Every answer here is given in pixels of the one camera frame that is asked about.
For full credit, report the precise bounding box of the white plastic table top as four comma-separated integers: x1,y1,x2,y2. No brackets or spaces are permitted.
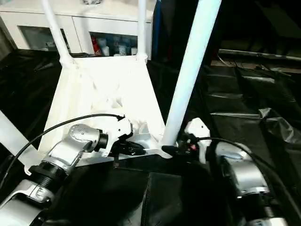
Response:
24,55,176,176

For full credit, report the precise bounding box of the black mat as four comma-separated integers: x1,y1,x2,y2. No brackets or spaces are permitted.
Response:
0,48,301,226

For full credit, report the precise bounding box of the red bottle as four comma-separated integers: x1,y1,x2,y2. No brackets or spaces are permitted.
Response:
92,36,100,55

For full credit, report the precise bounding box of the dark metal pole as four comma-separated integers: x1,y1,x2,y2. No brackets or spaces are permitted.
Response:
218,49,301,61

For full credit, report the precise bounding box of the white glass-door cabinet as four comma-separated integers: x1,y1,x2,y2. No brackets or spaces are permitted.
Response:
0,0,153,57

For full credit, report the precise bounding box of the grey curtain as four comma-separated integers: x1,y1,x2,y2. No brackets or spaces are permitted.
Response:
0,16,17,54

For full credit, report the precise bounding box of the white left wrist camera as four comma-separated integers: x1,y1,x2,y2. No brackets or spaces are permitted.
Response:
101,115,134,158

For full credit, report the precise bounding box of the black right camera cable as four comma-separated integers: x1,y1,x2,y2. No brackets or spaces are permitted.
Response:
195,137,301,212

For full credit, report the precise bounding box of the black camera cable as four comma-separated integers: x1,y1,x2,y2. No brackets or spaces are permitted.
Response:
195,137,301,212
0,113,127,189

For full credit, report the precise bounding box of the black left camera cable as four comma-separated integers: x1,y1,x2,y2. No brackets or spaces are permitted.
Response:
0,113,127,189

